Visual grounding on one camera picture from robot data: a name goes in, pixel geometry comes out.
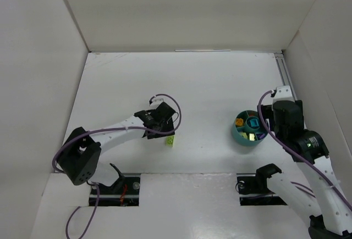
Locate pale yellow lego brick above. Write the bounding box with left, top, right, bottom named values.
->
left=239, top=132, right=248, bottom=139

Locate purple cable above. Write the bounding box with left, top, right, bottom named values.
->
left=52, top=93, right=182, bottom=239
left=257, top=90, right=352, bottom=212

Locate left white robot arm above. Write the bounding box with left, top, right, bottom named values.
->
left=53, top=102, right=176, bottom=194

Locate yellow orange lego brick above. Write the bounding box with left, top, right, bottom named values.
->
left=235, top=118, right=245, bottom=127

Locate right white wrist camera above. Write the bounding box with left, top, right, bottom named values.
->
left=271, top=85, right=294, bottom=104

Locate lime green lego brick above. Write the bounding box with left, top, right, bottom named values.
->
left=165, top=135, right=175, bottom=147

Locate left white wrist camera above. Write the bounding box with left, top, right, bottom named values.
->
left=149, top=97, right=164, bottom=109

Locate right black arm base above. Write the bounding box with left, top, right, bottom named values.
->
left=235, top=164, right=287, bottom=206

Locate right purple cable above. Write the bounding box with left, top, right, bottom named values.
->
left=257, top=90, right=352, bottom=212

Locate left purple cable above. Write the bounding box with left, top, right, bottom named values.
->
left=52, top=93, right=182, bottom=239

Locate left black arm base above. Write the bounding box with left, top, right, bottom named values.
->
left=87, top=163, right=141, bottom=207

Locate teal divided round container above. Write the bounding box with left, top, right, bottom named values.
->
left=231, top=110, right=267, bottom=147

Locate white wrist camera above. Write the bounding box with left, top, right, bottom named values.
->
left=149, top=97, right=164, bottom=109
left=271, top=85, right=294, bottom=104

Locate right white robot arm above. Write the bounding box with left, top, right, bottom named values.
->
left=256, top=100, right=351, bottom=238

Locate teal flower face lego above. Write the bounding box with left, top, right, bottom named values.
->
left=246, top=116, right=260, bottom=129

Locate aluminium rail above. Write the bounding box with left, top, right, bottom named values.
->
left=274, top=52, right=297, bottom=100

